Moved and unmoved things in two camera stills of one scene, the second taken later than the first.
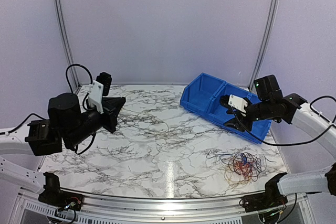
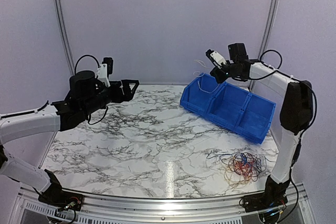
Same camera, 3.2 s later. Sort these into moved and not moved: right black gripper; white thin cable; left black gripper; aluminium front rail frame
Moved: white thin cable; left black gripper; right black gripper
Not moved: aluminium front rail frame
